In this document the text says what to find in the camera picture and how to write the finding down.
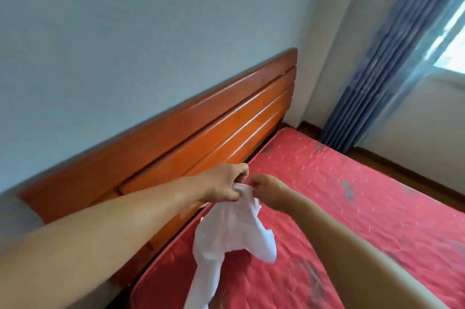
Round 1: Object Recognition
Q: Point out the person's left hand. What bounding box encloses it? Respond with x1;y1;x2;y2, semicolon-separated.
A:
198;162;250;203

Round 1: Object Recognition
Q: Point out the person's right hand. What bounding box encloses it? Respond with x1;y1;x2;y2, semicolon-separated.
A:
248;173;295;213

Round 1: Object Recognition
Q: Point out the white button shirt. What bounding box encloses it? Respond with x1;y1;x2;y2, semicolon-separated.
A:
183;183;278;309

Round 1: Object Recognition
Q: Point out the person's right forearm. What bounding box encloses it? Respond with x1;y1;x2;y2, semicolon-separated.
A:
287;192;451;309

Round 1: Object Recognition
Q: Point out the person's left forearm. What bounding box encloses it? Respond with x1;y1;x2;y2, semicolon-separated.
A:
0;174;208;309

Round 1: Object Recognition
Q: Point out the wooden bed headboard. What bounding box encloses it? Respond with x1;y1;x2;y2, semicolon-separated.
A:
16;47;298;291

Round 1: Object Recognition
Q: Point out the red quilted mattress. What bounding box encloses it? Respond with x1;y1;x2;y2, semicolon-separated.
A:
130;127;465;309

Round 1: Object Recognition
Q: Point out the blue grey curtain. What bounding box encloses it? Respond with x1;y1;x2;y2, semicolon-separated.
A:
319;0;465;154

